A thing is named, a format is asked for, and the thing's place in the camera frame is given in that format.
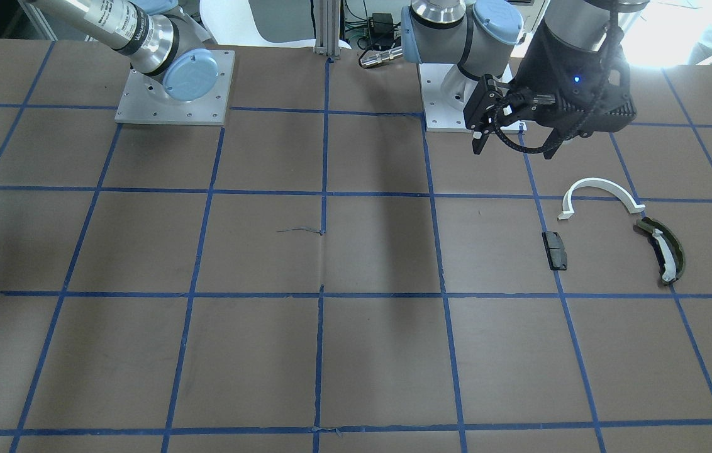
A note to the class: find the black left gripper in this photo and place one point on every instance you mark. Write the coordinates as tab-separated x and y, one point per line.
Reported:
543	61

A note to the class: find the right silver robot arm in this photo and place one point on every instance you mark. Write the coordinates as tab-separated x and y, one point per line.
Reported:
162	41

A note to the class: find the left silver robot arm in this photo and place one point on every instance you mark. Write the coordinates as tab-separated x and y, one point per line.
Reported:
480	37

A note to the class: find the black brake pad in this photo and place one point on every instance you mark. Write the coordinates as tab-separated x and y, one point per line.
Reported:
555	251

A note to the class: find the white curved plastic part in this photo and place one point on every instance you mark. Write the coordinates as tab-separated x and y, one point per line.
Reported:
625	197

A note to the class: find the black power adapter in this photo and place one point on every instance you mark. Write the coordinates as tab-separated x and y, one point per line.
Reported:
381	24

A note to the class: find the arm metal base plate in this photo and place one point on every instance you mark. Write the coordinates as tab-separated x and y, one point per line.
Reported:
445	90
145	102

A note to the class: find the aluminium frame post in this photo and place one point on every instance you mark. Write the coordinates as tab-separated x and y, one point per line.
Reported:
327	24

